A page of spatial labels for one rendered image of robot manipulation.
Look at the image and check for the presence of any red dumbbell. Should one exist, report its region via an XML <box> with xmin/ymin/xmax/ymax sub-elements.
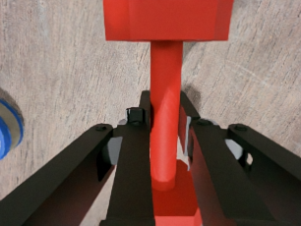
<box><xmin>102</xmin><ymin>0</ymin><xmax>233</xmax><ymax>226</ymax></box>

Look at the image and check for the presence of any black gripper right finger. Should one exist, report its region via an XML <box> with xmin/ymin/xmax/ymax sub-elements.
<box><xmin>178</xmin><ymin>91</ymin><xmax>301</xmax><ymax>226</ymax></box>

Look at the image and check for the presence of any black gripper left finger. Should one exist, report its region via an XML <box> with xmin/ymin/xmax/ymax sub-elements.
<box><xmin>0</xmin><ymin>90</ymin><xmax>156</xmax><ymax>226</ymax></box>

